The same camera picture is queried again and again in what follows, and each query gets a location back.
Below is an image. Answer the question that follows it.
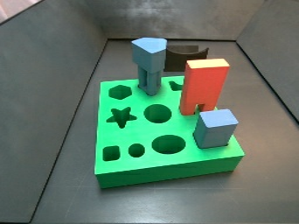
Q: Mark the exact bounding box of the red arch block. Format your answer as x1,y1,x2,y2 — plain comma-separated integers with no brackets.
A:
180,59,229,116

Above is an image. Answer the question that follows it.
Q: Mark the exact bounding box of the black curved fixture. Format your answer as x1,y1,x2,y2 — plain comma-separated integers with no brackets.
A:
164,45,209,72

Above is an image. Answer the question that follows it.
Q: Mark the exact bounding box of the green shape sorter base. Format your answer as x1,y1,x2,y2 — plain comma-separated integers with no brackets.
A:
94,76,244,188

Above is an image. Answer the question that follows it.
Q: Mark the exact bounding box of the blue square block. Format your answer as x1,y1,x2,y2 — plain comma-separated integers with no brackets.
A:
192,109,238,149

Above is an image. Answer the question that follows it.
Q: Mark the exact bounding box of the blue pentagon peg block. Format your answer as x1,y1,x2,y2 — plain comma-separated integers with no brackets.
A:
132,38,166,95

